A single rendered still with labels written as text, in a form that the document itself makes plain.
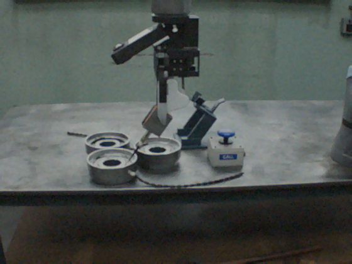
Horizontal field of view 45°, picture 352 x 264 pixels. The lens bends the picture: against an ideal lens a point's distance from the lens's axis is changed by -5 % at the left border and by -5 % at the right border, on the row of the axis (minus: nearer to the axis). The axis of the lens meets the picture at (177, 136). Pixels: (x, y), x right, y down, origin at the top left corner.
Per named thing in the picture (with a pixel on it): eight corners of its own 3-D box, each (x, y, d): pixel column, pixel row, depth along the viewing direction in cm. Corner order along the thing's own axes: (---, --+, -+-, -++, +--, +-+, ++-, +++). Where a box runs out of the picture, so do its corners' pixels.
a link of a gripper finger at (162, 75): (168, 104, 83) (167, 56, 81) (159, 104, 83) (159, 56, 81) (165, 100, 87) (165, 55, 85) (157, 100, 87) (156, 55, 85)
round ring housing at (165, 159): (190, 162, 101) (190, 145, 99) (154, 176, 94) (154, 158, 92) (159, 149, 108) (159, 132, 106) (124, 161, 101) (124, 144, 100)
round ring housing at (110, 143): (80, 151, 106) (79, 134, 105) (122, 144, 110) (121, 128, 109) (92, 168, 97) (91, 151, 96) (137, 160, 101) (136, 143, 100)
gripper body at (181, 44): (199, 80, 84) (200, 17, 79) (153, 82, 83) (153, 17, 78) (192, 71, 91) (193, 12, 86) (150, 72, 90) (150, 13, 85)
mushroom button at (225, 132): (217, 154, 99) (219, 132, 97) (215, 147, 103) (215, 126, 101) (236, 153, 99) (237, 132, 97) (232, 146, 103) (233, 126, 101)
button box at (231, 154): (212, 167, 98) (212, 146, 96) (207, 154, 105) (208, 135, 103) (247, 166, 99) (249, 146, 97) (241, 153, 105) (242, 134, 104)
